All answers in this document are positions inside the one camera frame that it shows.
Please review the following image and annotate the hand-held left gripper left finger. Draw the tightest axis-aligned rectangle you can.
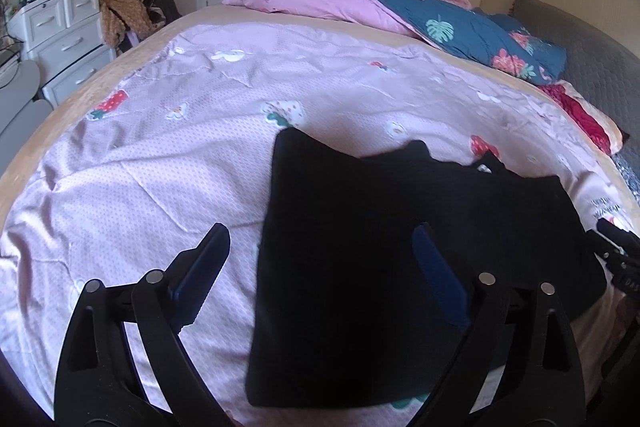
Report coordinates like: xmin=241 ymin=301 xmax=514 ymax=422
xmin=54 ymin=223 xmax=232 ymax=427

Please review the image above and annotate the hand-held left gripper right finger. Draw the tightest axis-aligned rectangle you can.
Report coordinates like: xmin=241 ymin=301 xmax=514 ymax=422
xmin=412 ymin=224 xmax=585 ymax=427

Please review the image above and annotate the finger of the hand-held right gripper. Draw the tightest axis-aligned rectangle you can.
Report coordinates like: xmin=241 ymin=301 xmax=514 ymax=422
xmin=584 ymin=218 xmax=640 ymax=275

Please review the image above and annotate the black garment with orange patches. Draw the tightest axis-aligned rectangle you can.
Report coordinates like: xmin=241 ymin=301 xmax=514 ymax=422
xmin=246 ymin=127 xmax=607 ymax=410

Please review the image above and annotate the dark dotted cloth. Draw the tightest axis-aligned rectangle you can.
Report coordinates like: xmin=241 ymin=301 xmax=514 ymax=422
xmin=612 ymin=151 xmax=640 ymax=208

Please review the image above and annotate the red floral pillow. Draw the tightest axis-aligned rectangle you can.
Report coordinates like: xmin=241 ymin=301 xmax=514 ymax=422
xmin=537 ymin=80 xmax=629 ymax=156

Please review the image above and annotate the pink printed quilt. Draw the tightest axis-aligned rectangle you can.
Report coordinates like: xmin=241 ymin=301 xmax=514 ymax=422
xmin=0 ymin=24 xmax=640 ymax=427

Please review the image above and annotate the grey quilted headboard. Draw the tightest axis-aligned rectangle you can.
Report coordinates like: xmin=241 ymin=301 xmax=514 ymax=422
xmin=510 ymin=0 xmax=640 ymax=144

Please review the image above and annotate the beige bed mattress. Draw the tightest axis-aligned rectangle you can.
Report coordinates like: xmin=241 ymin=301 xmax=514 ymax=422
xmin=0 ymin=4 xmax=640 ymax=228

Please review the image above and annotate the white drawer cabinet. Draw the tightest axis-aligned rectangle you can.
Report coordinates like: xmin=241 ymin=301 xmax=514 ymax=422
xmin=7 ymin=0 xmax=119 ymax=108

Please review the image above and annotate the brown crumpled cloth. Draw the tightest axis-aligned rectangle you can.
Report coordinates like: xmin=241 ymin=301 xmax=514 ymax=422
xmin=99 ymin=0 xmax=154 ymax=54

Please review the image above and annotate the dark bag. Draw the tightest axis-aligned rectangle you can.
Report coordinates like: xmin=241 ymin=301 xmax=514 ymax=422
xmin=126 ymin=0 xmax=182 ymax=42

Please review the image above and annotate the pink and blue floral duvet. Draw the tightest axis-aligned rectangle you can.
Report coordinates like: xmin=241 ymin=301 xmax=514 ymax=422
xmin=221 ymin=0 xmax=569 ymax=86

